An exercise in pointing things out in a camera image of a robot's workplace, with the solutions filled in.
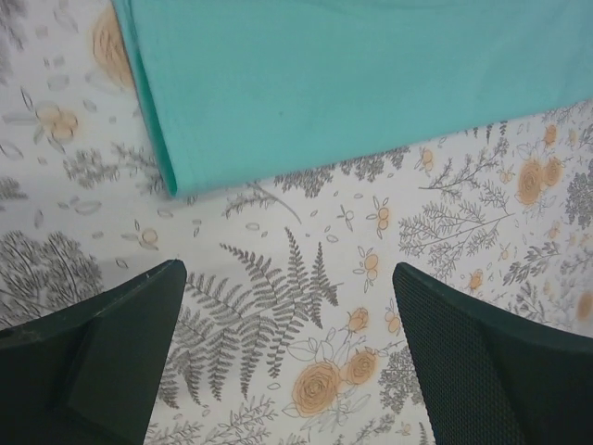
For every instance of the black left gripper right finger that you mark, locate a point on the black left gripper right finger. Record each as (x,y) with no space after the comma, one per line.
(488,376)

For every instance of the teal t shirt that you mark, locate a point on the teal t shirt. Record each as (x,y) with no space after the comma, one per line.
(233,91)

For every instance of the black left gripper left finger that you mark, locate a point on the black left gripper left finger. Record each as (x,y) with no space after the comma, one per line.
(89,374)

